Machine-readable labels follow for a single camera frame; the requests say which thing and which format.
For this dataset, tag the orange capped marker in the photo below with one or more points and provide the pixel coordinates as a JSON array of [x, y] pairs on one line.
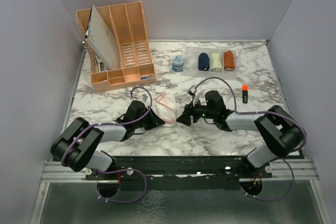
[[245, 94]]

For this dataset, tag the rolled orange cloth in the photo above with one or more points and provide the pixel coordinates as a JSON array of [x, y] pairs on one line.
[[229, 61]]

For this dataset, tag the white perforated board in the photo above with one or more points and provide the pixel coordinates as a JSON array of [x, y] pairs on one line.
[[100, 38]]

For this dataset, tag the small blue white jar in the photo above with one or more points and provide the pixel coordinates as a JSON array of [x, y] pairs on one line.
[[178, 63]]

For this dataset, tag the rolled cream cloth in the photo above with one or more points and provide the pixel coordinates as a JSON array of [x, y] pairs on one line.
[[216, 63]]

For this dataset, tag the orange desk file organizer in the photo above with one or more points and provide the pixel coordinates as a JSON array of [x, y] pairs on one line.
[[127, 24]]

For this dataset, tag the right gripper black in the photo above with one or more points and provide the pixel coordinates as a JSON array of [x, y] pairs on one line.
[[189, 109]]

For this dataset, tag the white pink underwear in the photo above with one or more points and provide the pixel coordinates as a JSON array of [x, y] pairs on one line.
[[165, 108]]

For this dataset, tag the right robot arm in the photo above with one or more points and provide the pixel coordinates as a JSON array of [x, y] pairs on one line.
[[281, 134]]

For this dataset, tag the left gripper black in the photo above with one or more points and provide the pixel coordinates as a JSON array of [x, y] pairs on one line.
[[155, 121]]

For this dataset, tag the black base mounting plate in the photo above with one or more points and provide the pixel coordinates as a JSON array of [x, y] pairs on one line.
[[134, 173]]

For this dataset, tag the aluminium rail frame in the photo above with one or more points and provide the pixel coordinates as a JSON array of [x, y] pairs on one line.
[[291, 195]]

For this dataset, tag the clear plastic tray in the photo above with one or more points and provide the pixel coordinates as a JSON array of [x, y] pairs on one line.
[[191, 63]]

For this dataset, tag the navy blue underwear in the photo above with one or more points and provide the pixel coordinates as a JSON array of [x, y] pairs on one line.
[[203, 62]]

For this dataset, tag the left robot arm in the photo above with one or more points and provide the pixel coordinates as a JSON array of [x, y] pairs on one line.
[[77, 146]]

